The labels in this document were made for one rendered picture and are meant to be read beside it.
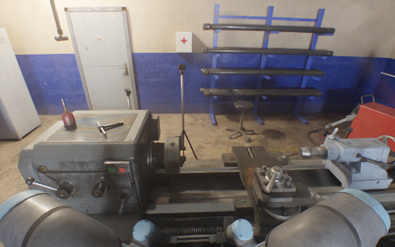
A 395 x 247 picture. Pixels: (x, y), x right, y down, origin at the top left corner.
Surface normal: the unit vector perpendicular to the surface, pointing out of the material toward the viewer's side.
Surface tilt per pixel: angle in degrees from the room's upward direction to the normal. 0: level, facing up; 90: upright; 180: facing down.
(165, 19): 90
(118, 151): 45
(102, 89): 90
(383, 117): 90
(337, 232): 25
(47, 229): 18
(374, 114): 90
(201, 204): 36
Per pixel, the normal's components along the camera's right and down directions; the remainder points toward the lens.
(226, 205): 0.04, -0.44
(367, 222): 0.25, -0.47
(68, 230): 0.47, -0.68
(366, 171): 0.05, 0.07
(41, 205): 0.11, -0.96
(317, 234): -0.48, -0.56
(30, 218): -0.09, -0.74
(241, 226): 0.15, -0.69
